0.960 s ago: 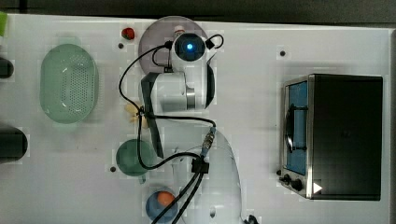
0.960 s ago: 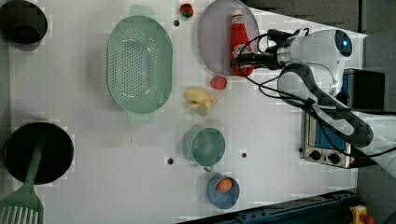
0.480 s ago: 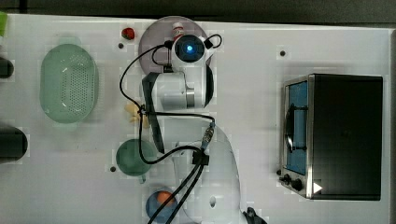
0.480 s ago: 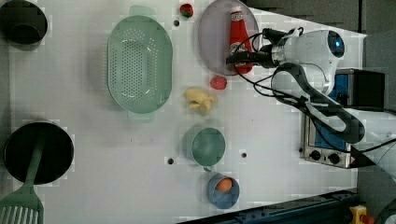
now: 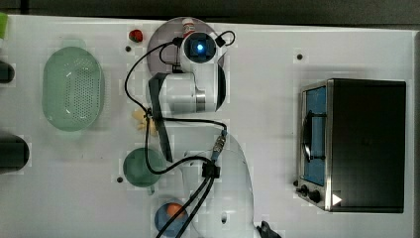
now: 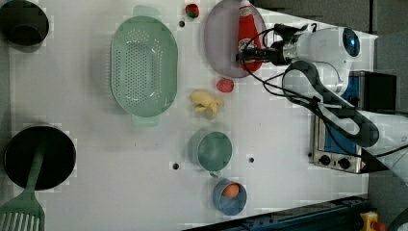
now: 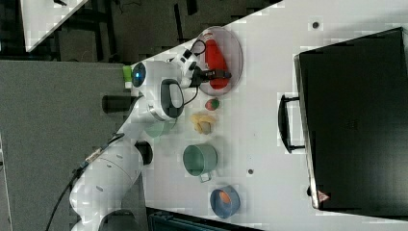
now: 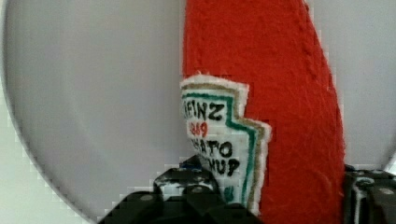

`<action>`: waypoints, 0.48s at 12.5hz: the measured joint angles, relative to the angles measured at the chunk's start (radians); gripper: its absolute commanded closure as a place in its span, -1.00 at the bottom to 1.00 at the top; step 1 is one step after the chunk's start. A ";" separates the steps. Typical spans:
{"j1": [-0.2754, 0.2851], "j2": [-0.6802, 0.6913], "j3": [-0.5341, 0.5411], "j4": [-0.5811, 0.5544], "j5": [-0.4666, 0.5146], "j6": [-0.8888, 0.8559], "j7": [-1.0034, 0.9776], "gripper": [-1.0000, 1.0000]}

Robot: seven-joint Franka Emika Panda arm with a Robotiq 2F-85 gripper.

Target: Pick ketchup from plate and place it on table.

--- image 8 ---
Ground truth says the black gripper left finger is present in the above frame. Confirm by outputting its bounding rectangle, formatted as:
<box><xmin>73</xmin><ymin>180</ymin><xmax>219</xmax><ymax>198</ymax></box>
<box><xmin>98</xmin><ymin>156</ymin><xmax>263</xmax><ymax>224</ymax></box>

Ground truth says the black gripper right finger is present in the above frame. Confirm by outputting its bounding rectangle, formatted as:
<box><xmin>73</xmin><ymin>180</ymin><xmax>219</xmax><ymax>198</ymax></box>
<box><xmin>343</xmin><ymin>165</ymin><xmax>396</xmax><ymax>224</ymax></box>

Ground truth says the red plush ketchup bottle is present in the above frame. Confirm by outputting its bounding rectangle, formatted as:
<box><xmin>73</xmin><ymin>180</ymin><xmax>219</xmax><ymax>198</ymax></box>
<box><xmin>183</xmin><ymin>0</ymin><xmax>345</xmax><ymax>224</ymax></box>

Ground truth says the grey round plate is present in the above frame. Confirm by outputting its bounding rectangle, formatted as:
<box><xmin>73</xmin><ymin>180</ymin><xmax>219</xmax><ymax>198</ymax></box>
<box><xmin>1</xmin><ymin>0</ymin><xmax>396</xmax><ymax>222</ymax></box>

